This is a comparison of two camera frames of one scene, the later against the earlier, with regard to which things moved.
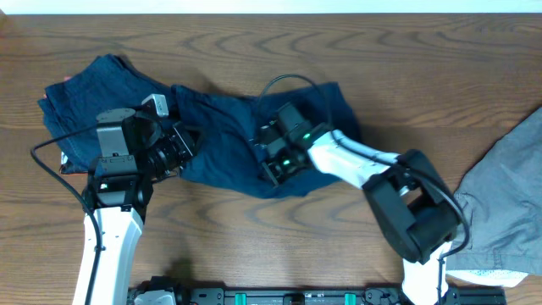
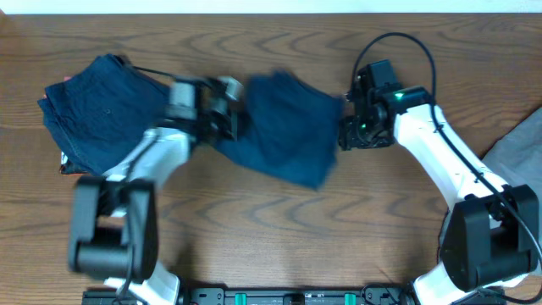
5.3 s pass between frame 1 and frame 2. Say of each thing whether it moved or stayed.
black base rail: stayed
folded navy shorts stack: stayed
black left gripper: moved
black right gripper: moved
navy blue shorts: moved
